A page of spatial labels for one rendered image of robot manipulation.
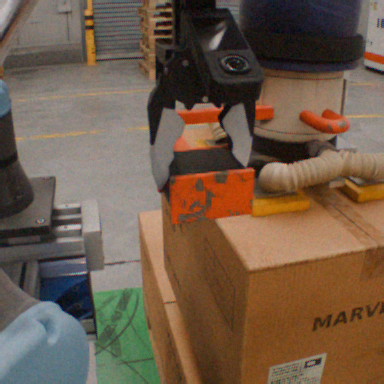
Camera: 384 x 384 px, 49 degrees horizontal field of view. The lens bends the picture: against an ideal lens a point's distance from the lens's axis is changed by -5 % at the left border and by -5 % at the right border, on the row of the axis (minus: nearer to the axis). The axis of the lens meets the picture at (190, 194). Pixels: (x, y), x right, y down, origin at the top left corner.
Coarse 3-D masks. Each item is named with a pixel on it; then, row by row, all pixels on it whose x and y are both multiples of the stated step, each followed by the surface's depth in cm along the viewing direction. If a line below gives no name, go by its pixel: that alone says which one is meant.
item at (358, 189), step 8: (344, 176) 77; (352, 184) 74; (360, 184) 73; (368, 184) 73; (376, 184) 74; (344, 192) 75; (352, 192) 72; (360, 192) 71; (368, 192) 71; (376, 192) 71; (360, 200) 71; (368, 200) 72
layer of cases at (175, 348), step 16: (144, 224) 173; (160, 224) 173; (144, 240) 167; (160, 240) 162; (144, 256) 174; (160, 256) 153; (144, 272) 181; (160, 272) 144; (144, 288) 190; (160, 288) 136; (160, 304) 138; (176, 304) 129; (160, 320) 143; (176, 320) 123; (160, 336) 149; (176, 336) 117; (160, 352) 155; (176, 352) 115; (192, 352) 112; (176, 368) 118; (192, 368) 107
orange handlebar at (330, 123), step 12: (204, 108) 72; (216, 108) 72; (264, 108) 73; (192, 120) 71; (204, 120) 71; (216, 120) 72; (312, 120) 68; (324, 120) 66; (336, 120) 66; (348, 120) 67; (324, 132) 67; (336, 132) 66; (180, 144) 55
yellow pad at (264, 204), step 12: (204, 144) 93; (216, 144) 91; (264, 192) 70; (276, 192) 70; (288, 192) 70; (300, 192) 71; (252, 204) 67; (264, 204) 67; (276, 204) 67; (288, 204) 68; (300, 204) 68; (252, 216) 67
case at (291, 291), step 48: (192, 144) 98; (336, 192) 75; (192, 240) 84; (240, 240) 61; (288, 240) 61; (336, 240) 61; (192, 288) 89; (240, 288) 59; (288, 288) 58; (336, 288) 61; (192, 336) 95; (240, 336) 61; (288, 336) 62; (336, 336) 65
